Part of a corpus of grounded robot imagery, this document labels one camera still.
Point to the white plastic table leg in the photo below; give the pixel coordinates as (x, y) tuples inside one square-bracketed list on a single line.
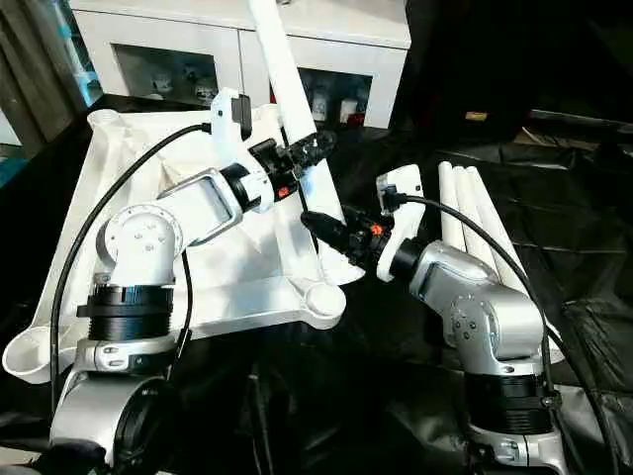
[(494, 232), (470, 218), (292, 89), (450, 208)]

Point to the white plastic table top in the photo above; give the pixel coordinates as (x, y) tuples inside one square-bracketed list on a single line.
[(123, 163)]

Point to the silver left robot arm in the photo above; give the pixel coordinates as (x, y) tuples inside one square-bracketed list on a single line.
[(143, 237)]

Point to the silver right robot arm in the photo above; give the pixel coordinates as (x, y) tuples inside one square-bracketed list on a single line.
[(484, 307)]

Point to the white bottle with dark cap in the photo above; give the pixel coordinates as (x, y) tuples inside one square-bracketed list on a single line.
[(352, 114), (321, 106)]

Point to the white cabinet with glass doors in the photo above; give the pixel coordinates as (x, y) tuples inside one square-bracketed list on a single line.
[(173, 29)]

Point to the black plastic mat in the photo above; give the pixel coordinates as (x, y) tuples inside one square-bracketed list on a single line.
[(569, 198)]

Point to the teal plastic stool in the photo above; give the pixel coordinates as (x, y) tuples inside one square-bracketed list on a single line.
[(79, 54)]

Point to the grey curtain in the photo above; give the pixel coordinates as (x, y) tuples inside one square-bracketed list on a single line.
[(29, 74)]

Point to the blue floor mat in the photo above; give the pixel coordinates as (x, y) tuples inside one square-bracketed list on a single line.
[(12, 168)]

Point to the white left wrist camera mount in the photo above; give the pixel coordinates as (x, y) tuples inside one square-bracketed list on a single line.
[(225, 128)]

